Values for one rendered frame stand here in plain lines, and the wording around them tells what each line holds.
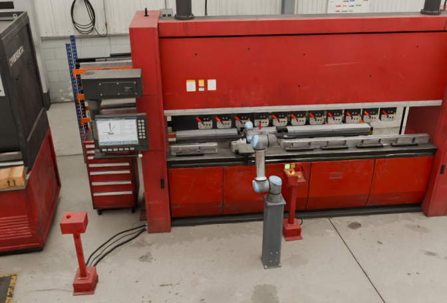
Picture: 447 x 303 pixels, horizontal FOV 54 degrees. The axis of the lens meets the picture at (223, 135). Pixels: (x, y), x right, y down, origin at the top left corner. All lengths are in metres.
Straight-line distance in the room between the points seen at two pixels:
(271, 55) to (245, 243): 2.02
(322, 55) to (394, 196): 1.96
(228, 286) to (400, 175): 2.35
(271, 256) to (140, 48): 2.37
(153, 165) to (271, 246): 1.44
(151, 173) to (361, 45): 2.51
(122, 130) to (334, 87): 2.21
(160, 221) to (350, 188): 2.19
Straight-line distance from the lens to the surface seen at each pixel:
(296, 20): 4.42
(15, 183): 4.38
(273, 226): 4.32
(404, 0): 10.04
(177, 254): 4.81
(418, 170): 5.49
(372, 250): 5.07
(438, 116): 5.40
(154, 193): 4.80
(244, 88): 4.53
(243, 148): 4.63
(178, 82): 4.46
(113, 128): 4.06
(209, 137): 5.00
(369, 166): 5.20
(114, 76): 3.93
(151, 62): 4.19
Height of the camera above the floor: 3.13
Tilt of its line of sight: 26 degrees down
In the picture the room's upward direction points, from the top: straight up
